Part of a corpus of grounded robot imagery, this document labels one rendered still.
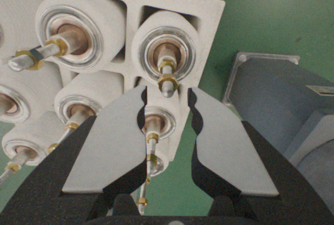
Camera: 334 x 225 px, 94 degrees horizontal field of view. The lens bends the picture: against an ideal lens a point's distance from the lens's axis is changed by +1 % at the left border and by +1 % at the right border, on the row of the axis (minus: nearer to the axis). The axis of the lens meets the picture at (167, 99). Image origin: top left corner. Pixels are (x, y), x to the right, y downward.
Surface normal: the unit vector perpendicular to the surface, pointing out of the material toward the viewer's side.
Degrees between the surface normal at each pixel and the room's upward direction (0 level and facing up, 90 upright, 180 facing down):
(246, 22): 0
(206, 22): 0
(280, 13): 0
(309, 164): 90
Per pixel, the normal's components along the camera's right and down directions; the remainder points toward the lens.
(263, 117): -1.00, -0.05
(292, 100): -0.66, -0.63
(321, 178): -0.93, 0.03
